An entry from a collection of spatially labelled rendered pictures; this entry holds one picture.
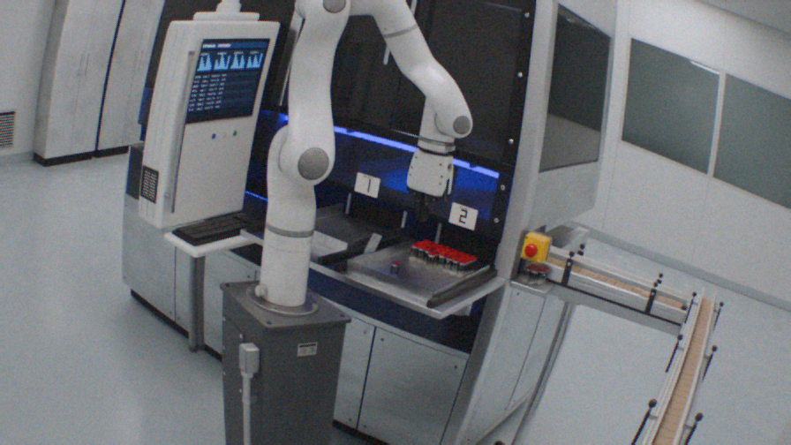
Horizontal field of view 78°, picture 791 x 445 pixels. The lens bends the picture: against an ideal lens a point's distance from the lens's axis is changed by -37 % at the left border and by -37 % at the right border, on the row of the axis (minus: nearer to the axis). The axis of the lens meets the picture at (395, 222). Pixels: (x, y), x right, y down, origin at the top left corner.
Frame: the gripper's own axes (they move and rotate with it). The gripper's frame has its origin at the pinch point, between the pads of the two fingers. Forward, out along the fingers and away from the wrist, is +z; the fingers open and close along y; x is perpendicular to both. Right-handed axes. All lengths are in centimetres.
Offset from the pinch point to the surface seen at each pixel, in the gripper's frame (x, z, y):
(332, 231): -27, 22, 43
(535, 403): -54, 68, -33
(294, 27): -39, -42, 87
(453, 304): -7.3, 22.4, -9.9
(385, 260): -20.1, 22.2, 19.1
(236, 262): -39, 54, 96
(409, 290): -1.9, 20.9, 0.5
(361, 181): -39, 8, 43
